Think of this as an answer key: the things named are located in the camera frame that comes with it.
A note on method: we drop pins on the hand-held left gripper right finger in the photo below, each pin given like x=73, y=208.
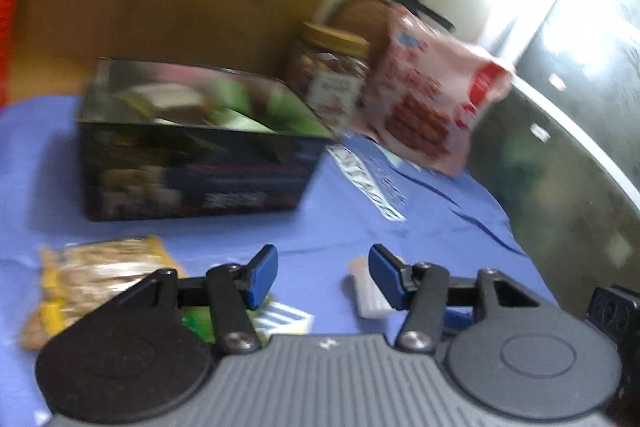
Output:
x=385, y=274

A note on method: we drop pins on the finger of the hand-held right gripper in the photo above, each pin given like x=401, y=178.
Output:
x=457, y=319

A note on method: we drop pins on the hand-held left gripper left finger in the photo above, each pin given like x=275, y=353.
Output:
x=262, y=277

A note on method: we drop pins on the small white packet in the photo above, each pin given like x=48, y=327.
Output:
x=365, y=292

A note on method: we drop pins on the light green snack packet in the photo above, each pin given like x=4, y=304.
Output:
x=197, y=324

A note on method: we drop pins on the black printed box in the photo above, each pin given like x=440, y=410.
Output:
x=200, y=177

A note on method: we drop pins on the yellow snack packet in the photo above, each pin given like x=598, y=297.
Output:
x=100, y=267

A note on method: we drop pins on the dark green snack packet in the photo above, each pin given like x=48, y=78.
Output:
x=295, y=117

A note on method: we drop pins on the green packet with orange picture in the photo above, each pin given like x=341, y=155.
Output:
x=230, y=102

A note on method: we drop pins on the clear layered cake packet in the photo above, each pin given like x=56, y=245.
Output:
x=170, y=99

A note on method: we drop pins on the blue printed cloth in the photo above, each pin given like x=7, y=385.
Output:
x=325, y=217

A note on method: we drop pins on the large pink snack bag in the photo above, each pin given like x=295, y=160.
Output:
x=420, y=107

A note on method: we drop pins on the clear nut jar gold lid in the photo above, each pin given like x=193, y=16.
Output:
x=325, y=77

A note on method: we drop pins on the round wooden board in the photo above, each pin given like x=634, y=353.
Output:
x=362, y=17

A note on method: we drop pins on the red box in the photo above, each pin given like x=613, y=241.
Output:
x=12, y=7

